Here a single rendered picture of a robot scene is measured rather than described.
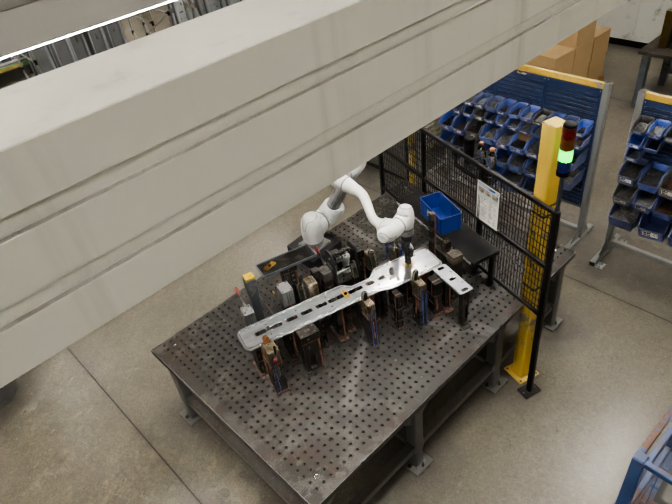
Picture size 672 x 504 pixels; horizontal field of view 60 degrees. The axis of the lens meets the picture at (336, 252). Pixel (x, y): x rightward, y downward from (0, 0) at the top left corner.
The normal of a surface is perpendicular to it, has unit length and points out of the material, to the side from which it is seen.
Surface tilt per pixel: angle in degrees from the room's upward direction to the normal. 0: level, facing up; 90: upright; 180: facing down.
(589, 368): 0
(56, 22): 90
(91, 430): 0
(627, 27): 90
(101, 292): 90
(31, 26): 90
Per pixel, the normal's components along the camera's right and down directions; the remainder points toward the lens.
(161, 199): 0.70, 0.39
